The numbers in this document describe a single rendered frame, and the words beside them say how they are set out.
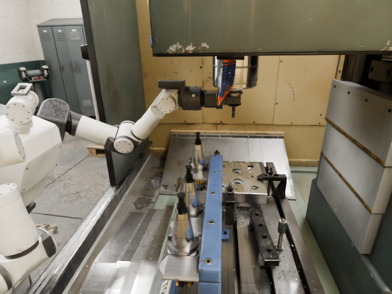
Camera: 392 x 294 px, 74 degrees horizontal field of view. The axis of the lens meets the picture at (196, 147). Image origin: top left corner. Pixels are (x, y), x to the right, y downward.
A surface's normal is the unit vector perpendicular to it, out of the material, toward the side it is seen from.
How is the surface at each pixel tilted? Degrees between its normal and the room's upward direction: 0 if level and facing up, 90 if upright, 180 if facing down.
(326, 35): 90
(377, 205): 90
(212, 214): 0
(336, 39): 90
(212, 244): 0
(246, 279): 0
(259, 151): 24
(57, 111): 38
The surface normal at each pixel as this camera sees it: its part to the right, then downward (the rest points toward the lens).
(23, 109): 0.29, 0.51
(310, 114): -0.10, 0.39
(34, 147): 0.92, -0.32
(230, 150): -0.05, -0.69
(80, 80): 0.12, 0.38
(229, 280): -0.02, -0.92
